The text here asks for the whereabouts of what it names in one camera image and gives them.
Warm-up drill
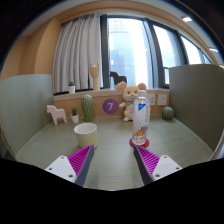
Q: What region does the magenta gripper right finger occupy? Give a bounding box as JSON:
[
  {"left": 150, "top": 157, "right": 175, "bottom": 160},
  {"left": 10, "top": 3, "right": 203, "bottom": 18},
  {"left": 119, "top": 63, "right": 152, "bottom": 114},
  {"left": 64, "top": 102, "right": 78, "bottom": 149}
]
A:
[{"left": 134, "top": 145, "right": 181, "bottom": 185}]

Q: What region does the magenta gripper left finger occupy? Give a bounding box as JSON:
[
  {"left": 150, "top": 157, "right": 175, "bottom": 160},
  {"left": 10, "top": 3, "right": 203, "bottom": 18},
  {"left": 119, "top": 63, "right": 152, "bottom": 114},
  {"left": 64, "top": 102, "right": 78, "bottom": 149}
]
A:
[{"left": 46, "top": 145, "right": 94, "bottom": 186}]

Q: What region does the clear plastic water bottle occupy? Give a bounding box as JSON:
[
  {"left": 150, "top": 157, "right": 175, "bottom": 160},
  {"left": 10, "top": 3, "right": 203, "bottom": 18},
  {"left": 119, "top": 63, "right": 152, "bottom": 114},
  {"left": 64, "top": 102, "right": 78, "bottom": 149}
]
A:
[{"left": 132, "top": 90, "right": 150, "bottom": 145}]

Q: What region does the red round coaster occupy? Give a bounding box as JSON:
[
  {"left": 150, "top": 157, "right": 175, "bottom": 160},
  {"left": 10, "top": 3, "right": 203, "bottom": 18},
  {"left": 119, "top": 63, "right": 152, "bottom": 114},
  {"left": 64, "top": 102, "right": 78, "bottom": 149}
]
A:
[{"left": 129, "top": 139, "right": 150, "bottom": 148}]

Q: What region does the pale yellow paper cup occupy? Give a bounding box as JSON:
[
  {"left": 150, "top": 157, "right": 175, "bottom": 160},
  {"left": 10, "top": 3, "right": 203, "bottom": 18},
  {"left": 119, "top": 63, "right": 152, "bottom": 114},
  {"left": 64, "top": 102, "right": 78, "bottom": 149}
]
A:
[{"left": 74, "top": 123, "right": 98, "bottom": 148}]

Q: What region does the small potted plant on table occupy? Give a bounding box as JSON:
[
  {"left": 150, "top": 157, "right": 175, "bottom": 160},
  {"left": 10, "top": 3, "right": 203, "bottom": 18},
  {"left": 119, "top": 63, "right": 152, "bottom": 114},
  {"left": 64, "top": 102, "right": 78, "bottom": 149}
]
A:
[{"left": 71, "top": 108, "right": 79, "bottom": 123}]

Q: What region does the round green ceramic cactus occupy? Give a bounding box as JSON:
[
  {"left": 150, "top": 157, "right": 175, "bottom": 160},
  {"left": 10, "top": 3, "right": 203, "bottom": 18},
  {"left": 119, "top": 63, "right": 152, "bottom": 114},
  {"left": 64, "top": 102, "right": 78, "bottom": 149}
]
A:
[{"left": 161, "top": 107, "right": 174, "bottom": 120}]

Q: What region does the pink wooden horse figure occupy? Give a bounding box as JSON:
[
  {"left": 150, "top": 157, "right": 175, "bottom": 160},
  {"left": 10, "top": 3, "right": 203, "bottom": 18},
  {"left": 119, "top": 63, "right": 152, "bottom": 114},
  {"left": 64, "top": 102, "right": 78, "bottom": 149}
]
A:
[{"left": 47, "top": 105, "right": 67, "bottom": 125}]

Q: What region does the tall green ceramic cactus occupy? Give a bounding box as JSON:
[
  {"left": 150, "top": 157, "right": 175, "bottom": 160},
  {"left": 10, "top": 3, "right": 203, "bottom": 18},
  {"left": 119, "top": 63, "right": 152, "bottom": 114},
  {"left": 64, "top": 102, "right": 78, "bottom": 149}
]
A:
[{"left": 81, "top": 94, "right": 94, "bottom": 121}]

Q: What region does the purple round number seven sign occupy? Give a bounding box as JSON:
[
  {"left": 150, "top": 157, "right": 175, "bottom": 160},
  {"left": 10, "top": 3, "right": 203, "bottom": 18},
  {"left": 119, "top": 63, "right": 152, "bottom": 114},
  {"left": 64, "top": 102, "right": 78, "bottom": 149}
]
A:
[{"left": 103, "top": 99, "right": 119, "bottom": 114}]

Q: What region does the beige plush mouse toy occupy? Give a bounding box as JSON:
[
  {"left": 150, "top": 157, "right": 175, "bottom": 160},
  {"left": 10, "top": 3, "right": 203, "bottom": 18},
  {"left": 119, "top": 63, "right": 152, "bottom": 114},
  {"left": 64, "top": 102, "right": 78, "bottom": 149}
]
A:
[{"left": 117, "top": 81, "right": 146, "bottom": 122}]

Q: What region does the small potted plant on sill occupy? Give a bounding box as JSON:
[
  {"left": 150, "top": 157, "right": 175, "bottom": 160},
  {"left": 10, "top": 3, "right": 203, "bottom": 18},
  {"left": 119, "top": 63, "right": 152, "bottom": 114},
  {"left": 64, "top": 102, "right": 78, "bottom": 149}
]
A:
[{"left": 68, "top": 81, "right": 75, "bottom": 94}]

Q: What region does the left green partition panel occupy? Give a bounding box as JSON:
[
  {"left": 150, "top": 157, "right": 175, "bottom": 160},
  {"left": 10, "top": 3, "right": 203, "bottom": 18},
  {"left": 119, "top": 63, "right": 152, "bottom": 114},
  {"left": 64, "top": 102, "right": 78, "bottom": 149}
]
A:
[{"left": 0, "top": 74, "right": 53, "bottom": 155}]

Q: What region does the green partition panel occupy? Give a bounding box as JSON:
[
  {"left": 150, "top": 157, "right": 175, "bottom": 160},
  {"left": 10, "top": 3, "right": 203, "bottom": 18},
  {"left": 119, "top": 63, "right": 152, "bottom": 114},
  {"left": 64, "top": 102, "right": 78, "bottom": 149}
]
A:
[
  {"left": 0, "top": 74, "right": 53, "bottom": 155},
  {"left": 169, "top": 64, "right": 224, "bottom": 151}
]

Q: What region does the right green partition panel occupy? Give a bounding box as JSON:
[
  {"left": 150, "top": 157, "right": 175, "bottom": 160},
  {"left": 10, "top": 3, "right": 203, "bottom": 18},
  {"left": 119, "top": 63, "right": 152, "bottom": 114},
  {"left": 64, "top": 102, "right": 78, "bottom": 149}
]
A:
[{"left": 169, "top": 64, "right": 224, "bottom": 151}]

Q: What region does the black horse figure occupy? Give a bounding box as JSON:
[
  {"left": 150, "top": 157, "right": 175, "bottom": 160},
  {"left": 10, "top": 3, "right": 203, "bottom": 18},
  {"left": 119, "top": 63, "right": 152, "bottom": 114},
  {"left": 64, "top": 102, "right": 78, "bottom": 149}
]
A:
[{"left": 110, "top": 71, "right": 127, "bottom": 85}]

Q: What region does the wooden hand sculpture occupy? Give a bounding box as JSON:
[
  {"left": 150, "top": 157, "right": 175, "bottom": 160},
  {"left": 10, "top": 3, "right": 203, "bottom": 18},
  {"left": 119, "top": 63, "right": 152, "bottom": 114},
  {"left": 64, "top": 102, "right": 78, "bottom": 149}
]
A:
[{"left": 89, "top": 63, "right": 100, "bottom": 91}]

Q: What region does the grey curtain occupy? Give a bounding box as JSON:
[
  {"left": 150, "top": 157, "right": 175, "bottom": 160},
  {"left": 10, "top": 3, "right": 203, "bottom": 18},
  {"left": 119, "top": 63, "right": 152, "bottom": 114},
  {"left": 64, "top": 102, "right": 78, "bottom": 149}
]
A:
[{"left": 53, "top": 13, "right": 101, "bottom": 93}]

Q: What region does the right white wall socket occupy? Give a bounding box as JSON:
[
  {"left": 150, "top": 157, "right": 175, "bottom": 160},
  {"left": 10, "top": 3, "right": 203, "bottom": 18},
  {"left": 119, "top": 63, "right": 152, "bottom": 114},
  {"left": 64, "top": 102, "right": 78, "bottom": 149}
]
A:
[{"left": 157, "top": 94, "right": 167, "bottom": 106}]

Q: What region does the white wall socket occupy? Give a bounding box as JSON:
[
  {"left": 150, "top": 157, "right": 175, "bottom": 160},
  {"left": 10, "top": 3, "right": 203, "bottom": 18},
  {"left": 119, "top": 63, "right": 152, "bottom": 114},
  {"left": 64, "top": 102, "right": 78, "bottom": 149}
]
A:
[
  {"left": 147, "top": 94, "right": 156, "bottom": 106},
  {"left": 157, "top": 94, "right": 167, "bottom": 106}
]

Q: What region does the left white wall socket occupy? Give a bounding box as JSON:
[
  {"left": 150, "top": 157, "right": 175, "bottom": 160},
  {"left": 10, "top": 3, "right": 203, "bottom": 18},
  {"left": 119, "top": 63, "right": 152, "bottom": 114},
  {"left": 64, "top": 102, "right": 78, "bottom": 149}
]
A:
[{"left": 147, "top": 94, "right": 156, "bottom": 106}]

